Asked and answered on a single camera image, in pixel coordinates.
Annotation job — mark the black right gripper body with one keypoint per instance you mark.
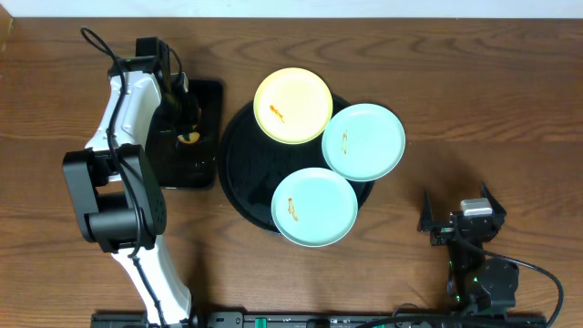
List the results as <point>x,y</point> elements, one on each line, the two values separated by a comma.
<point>449,230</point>

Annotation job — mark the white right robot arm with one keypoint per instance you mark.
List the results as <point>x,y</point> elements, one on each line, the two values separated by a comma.
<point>482,284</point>

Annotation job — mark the green and yellow sponge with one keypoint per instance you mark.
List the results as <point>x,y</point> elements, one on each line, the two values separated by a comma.
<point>190,138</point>

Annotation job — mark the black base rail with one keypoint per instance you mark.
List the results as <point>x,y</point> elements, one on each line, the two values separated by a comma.
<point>241,320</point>

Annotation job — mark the yellow plate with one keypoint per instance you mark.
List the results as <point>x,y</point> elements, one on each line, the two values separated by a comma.
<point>292,105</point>

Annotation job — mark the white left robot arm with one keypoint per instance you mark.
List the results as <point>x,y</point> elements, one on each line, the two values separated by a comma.
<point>114,190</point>

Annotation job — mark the black rectangular tray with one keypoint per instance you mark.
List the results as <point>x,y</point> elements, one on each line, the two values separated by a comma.
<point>179,165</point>

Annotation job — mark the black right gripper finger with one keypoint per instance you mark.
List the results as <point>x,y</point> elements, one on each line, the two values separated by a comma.
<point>426,220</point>
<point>498,210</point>

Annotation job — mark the light green plate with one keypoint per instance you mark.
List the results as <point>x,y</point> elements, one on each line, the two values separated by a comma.
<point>363,142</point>
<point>314,207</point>

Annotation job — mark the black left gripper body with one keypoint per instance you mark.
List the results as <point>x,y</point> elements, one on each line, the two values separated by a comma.
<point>183,112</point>

